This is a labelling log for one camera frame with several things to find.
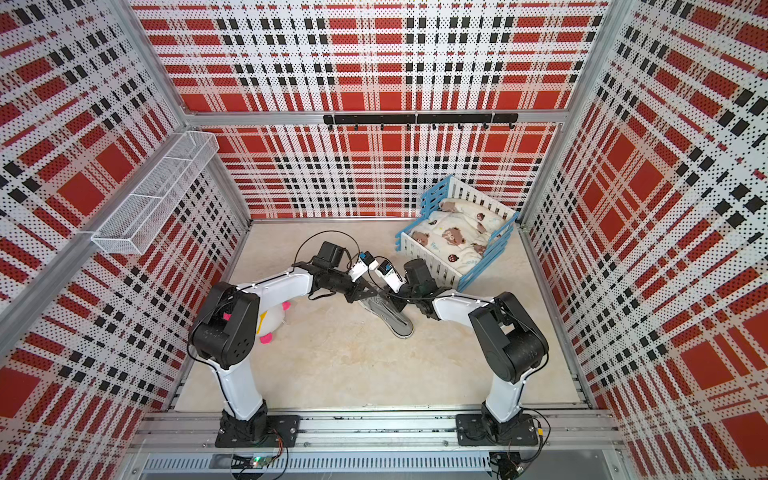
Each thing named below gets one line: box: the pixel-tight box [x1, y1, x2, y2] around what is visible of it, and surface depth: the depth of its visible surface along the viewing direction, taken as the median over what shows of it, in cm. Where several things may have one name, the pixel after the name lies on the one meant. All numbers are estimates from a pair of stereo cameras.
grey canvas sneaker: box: [358, 294, 414, 339], surface depth 91 cm
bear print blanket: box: [406, 198, 509, 274], surface depth 106 cm
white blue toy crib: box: [395, 175, 520, 291], surface depth 106 cm
